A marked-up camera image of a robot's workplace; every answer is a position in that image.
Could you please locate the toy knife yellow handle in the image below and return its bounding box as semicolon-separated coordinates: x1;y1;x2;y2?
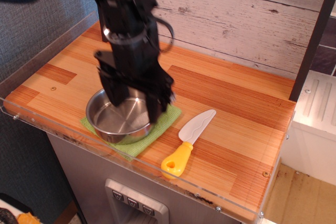
161;109;217;180

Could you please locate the orange object bottom left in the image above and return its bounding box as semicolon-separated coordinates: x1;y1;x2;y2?
16;212;41;224

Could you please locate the grey toy fridge cabinet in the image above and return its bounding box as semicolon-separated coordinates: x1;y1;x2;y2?
48;134;237;223

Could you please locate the stainless steel pot bowl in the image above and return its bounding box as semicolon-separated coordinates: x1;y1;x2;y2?
86;88;154;145

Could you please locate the white toy sink unit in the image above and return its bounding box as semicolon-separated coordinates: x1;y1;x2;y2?
280;71;335;185

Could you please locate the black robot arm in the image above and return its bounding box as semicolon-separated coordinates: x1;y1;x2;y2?
95;0;174;123

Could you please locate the green cloth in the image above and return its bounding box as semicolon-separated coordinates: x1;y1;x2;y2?
80;103;182;162

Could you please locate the dark right shelf post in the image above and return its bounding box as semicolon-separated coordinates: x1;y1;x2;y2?
289;0;335;102

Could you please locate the silver dispenser button panel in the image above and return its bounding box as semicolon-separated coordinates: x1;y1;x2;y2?
104;178;170;223

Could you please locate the clear acrylic left guard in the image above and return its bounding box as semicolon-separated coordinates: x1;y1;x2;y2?
1;11;98;98

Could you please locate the clear acrylic front guard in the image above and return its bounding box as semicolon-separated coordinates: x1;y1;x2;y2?
1;99;268;223

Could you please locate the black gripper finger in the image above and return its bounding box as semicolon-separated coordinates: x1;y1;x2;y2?
101;76;129;106
145;93;170;124

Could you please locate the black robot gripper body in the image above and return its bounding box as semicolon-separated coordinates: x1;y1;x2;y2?
95;34;174;103

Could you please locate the clear acrylic guard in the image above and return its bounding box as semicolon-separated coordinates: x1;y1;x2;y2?
1;99;268;223
1;11;98;98

